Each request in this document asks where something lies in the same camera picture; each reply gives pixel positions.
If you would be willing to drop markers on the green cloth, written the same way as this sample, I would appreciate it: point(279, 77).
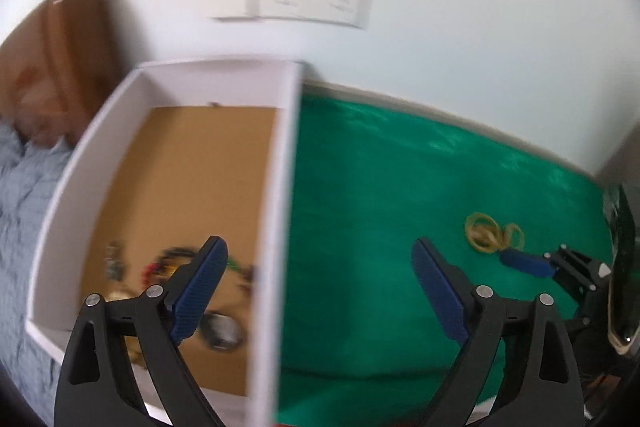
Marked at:
point(375, 207)

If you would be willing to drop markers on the dark glossy object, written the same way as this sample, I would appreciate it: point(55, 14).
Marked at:
point(625, 257)

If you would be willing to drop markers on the small gold bangle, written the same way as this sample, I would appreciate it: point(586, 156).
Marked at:
point(515, 234)

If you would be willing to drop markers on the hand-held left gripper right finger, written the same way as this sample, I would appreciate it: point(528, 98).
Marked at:
point(440, 292)

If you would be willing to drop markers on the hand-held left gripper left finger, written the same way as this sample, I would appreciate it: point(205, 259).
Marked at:
point(200, 287)

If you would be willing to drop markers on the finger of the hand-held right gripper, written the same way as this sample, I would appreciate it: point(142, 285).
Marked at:
point(525, 263)

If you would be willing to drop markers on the brown wooden headboard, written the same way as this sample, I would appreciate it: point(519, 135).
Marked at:
point(60, 57)

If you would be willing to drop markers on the grey-blue quilt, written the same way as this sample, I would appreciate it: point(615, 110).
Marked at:
point(25, 217)

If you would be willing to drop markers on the yellow rubber bands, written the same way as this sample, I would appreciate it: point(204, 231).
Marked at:
point(481, 234)

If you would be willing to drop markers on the white box with brown bottom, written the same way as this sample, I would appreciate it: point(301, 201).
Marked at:
point(280, 207)

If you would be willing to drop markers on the small silver earrings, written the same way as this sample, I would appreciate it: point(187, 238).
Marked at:
point(114, 259)

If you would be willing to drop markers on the silver watch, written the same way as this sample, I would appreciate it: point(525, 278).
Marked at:
point(222, 332)

